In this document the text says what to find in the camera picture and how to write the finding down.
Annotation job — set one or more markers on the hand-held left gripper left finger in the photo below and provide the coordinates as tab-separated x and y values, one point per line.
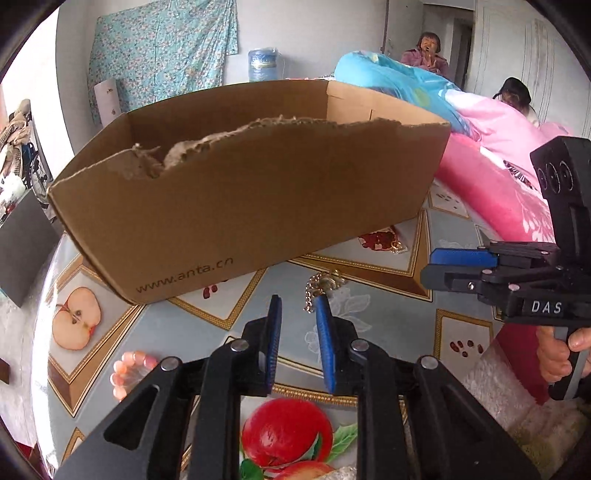
275	323

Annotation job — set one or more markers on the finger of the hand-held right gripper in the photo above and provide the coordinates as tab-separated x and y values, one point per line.
457	257
443	277

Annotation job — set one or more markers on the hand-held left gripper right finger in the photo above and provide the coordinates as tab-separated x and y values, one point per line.
323	337

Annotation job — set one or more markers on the brown cardboard box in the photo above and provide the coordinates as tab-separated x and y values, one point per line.
231	221

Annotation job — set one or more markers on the person's right hand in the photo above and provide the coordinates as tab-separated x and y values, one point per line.
551	360

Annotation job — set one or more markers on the fruit print tablecloth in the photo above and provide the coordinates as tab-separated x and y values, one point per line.
392	332

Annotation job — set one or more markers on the pink floral blanket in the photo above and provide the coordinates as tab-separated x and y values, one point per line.
489	184

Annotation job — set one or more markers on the white panel door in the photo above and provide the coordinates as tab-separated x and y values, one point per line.
521	41

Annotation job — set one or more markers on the blue water bottle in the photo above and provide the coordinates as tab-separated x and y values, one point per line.
264	64

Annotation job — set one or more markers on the dark side table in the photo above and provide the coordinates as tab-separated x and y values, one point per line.
23	249

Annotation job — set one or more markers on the wheelchair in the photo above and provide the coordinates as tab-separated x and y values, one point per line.
34	170

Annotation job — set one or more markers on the floral hanging cloth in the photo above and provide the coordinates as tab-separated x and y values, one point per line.
161	55

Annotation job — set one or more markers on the pile of brown clothes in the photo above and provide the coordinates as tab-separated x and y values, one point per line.
16	129

